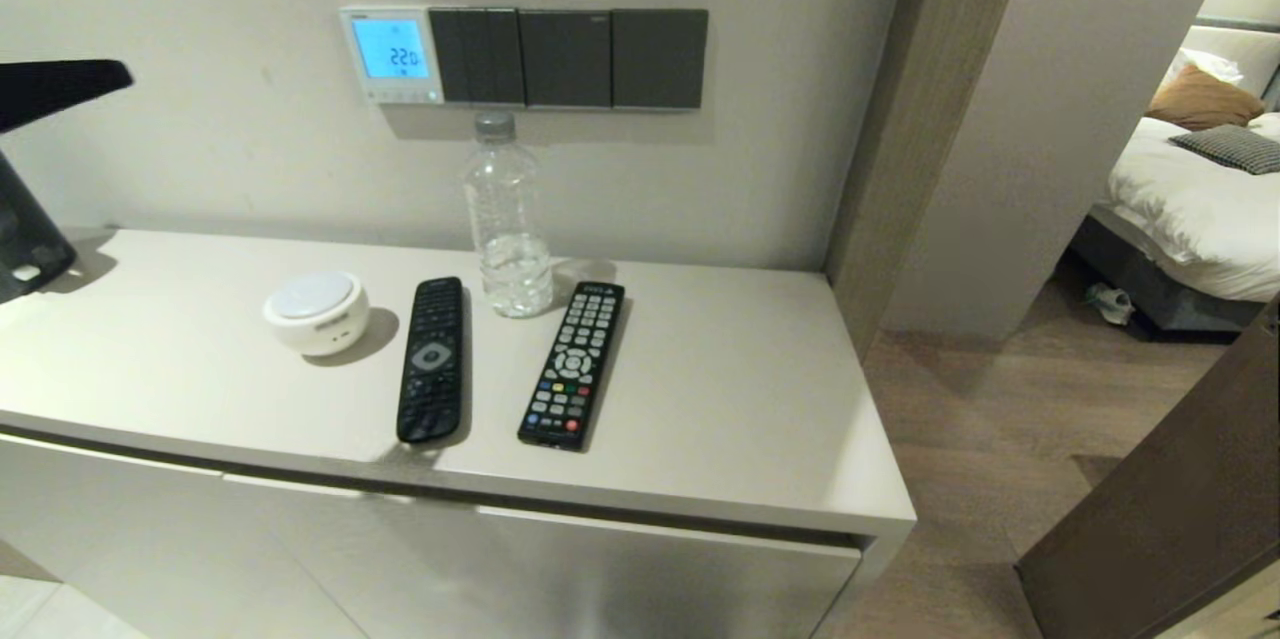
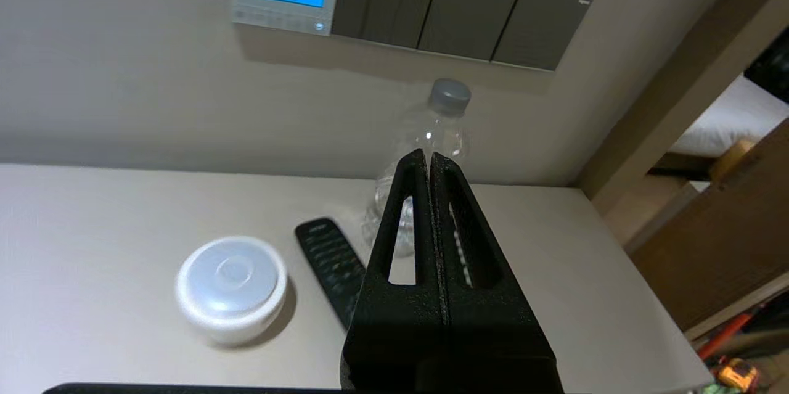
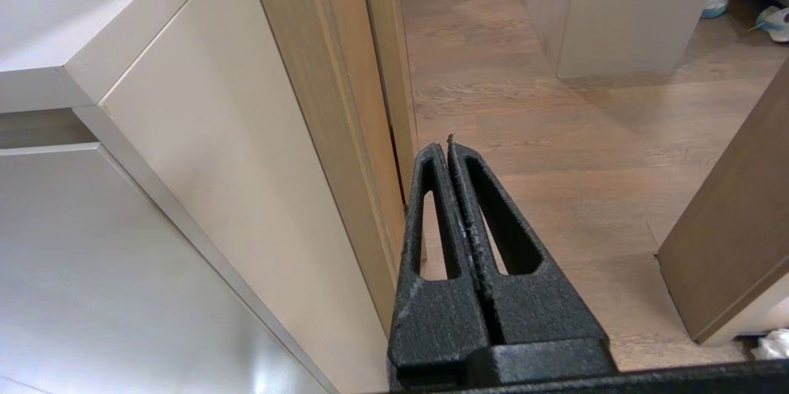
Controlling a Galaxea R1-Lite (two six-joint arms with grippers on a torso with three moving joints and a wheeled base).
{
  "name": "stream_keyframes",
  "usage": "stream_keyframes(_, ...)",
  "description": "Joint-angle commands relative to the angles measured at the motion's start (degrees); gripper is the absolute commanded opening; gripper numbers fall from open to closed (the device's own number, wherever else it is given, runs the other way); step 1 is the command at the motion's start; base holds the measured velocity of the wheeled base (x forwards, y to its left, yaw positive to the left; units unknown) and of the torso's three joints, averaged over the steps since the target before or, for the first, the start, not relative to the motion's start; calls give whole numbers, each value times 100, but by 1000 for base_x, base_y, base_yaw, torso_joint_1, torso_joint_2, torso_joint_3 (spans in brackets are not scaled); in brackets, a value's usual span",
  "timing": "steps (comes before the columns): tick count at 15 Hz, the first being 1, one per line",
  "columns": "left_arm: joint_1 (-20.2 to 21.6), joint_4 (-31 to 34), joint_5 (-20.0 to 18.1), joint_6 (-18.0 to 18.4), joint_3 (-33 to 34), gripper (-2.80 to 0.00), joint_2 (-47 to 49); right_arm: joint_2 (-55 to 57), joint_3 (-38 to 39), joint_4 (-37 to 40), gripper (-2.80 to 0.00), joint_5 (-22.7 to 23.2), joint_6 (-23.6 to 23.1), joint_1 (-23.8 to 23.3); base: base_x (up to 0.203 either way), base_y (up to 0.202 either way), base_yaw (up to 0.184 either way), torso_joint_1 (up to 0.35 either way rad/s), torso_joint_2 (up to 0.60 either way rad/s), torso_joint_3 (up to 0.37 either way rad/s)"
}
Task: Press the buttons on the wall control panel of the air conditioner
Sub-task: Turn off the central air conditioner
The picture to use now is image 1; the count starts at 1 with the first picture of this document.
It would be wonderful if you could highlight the beige sideboard cabinet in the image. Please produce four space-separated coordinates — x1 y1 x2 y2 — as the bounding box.
0 227 917 639

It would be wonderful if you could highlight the plain black remote control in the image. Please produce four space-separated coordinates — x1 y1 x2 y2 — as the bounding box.
397 277 466 444

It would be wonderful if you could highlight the wooden door frame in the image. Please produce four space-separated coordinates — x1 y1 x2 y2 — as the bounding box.
825 0 1038 360

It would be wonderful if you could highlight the white round smart speaker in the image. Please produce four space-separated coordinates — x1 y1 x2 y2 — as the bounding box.
263 270 371 357

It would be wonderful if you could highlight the white pillow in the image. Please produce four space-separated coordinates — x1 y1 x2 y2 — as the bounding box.
1160 47 1246 95

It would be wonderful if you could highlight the clear plastic water bottle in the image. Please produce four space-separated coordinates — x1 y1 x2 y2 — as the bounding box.
463 111 555 319

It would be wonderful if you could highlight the padded bed headboard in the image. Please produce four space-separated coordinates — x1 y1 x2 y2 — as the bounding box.
1180 15 1280 102

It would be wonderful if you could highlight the brown wooden door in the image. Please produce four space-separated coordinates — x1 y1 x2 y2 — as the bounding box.
1015 294 1280 639

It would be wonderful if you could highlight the black remote with coloured buttons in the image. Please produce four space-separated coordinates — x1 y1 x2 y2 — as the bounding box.
517 281 626 451

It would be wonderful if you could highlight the white wall thermostat panel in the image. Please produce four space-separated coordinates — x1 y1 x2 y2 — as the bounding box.
339 6 446 106

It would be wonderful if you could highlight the brown pillow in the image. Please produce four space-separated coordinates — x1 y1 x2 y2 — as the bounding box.
1145 66 1269 132

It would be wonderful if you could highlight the right white drawer front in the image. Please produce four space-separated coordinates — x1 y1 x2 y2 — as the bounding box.
222 472 863 639

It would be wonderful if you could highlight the dark grey bed base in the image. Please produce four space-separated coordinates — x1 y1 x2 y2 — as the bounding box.
1065 209 1280 340

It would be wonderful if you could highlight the beige cabinet door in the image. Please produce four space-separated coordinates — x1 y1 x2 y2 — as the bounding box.
0 432 369 639

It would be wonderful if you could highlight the white and teal sneaker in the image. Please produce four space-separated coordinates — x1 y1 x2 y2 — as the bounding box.
1087 282 1137 327

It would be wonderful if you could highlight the grey single-rocker wall switch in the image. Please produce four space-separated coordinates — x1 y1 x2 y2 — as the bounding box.
611 9 709 111
519 9 614 109

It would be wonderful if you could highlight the grey multi-rocker wall switch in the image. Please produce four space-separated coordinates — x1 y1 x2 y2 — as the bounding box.
430 8 527 107

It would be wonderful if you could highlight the checkered grey pillow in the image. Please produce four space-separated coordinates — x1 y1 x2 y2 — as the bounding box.
1168 125 1280 176

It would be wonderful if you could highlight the bed with white duvet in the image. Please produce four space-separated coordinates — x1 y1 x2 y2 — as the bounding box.
1105 114 1280 305

